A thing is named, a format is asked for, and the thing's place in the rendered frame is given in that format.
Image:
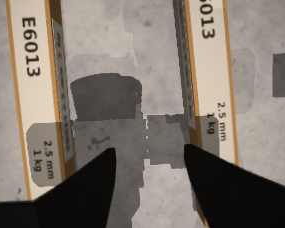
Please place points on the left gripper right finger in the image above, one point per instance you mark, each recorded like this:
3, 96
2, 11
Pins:
232, 197

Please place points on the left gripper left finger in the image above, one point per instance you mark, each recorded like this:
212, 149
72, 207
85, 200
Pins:
81, 201

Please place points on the brown rectangular pack with blue band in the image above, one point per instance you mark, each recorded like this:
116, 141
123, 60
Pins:
207, 70

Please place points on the cream welding electrode pack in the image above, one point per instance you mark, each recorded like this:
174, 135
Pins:
41, 92

